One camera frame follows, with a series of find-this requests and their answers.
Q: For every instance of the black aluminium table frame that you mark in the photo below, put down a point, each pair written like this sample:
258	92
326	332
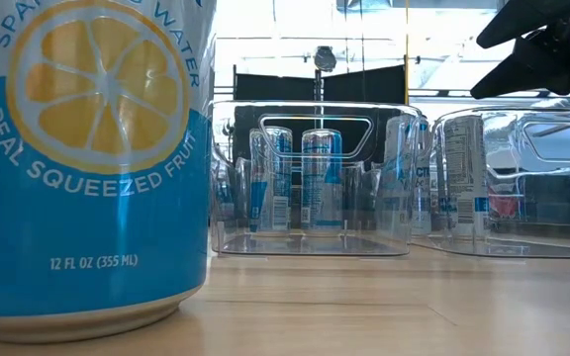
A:
438	92

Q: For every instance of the slim blue silver energy can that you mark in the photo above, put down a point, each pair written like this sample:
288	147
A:
322	188
277	188

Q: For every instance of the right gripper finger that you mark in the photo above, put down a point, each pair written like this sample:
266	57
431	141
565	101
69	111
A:
537	69
527	20

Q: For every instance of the clear plastic bin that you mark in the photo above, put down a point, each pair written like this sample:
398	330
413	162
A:
537	148
364	242

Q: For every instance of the blue white sparkling water can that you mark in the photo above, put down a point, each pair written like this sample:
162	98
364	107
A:
92	222

